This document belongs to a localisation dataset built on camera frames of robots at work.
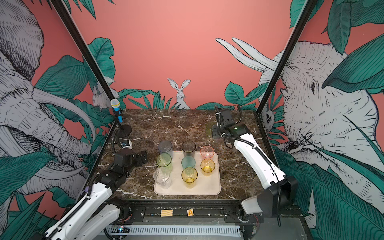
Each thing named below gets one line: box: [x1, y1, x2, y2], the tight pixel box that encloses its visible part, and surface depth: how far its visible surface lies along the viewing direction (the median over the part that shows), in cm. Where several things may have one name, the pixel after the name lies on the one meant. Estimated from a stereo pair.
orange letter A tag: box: [187, 208, 194, 217], surface depth 76 cm
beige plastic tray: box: [153, 151, 221, 196], surface depth 85 cm
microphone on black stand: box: [110, 98, 132, 139], surface depth 100 cm
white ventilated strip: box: [105, 225, 241, 237], surface depth 71 cm
